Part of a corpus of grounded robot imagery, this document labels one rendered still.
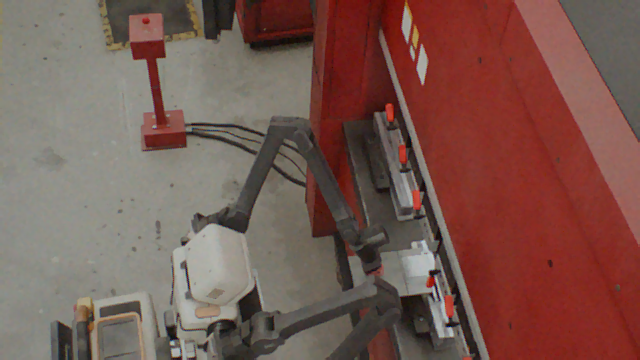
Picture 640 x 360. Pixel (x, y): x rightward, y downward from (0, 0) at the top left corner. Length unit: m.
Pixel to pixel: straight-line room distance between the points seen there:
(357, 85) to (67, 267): 1.74
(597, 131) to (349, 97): 1.88
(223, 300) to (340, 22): 1.17
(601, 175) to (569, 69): 0.26
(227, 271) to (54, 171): 2.29
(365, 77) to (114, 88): 2.03
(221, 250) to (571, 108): 1.20
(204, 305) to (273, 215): 1.75
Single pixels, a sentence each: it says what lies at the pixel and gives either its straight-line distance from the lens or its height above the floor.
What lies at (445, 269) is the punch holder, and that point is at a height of 1.28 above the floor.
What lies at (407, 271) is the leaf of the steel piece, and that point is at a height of 1.00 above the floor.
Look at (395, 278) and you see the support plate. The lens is 2.76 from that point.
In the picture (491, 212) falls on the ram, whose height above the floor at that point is 1.76.
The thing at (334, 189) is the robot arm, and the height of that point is 1.39.
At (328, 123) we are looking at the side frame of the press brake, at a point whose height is 0.87.
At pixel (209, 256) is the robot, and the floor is 1.38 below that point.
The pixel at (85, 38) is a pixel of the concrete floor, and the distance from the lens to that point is 5.18.
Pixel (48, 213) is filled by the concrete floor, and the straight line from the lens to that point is 4.28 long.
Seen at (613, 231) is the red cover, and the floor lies 2.25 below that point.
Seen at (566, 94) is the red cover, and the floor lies 2.30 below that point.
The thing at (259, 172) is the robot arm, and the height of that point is 1.42.
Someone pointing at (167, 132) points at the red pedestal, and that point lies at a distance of 4.36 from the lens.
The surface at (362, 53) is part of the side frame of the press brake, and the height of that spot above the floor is 1.26.
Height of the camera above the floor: 3.33
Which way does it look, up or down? 49 degrees down
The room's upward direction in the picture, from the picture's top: 5 degrees clockwise
